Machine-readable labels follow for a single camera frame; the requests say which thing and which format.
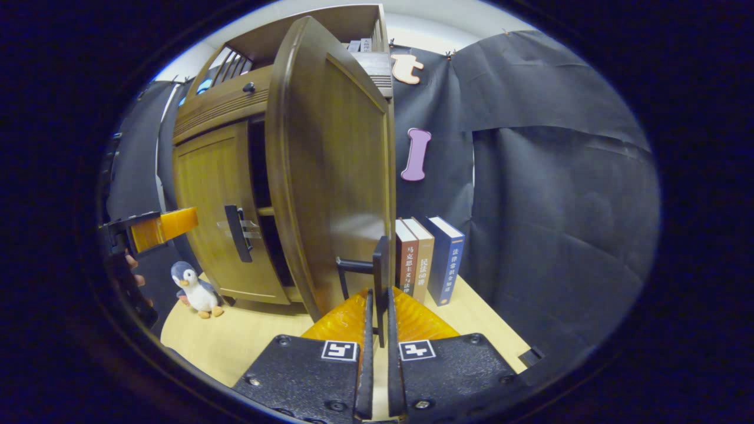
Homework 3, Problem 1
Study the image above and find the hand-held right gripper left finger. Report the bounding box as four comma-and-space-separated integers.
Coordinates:
233, 289, 375, 424

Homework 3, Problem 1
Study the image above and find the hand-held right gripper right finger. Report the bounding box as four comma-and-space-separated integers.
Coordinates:
386, 287, 522, 422

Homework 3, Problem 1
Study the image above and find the wooden cabinet door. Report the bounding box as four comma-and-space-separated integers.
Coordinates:
265, 16, 396, 348
172, 121, 293, 306

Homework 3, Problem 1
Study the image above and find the wooden double-door shoe cabinet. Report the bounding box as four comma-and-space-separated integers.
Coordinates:
171, 4, 396, 316

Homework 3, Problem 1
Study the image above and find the plush penguin toy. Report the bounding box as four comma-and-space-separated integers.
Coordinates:
171, 261, 225, 319

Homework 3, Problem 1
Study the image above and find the tan hardcover book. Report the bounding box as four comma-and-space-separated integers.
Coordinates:
402, 217, 435, 304

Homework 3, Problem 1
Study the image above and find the brown hardcover book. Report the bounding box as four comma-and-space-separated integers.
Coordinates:
395, 218, 419, 293

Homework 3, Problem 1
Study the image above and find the blue hardcover book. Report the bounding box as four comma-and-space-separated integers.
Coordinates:
423, 216, 466, 307

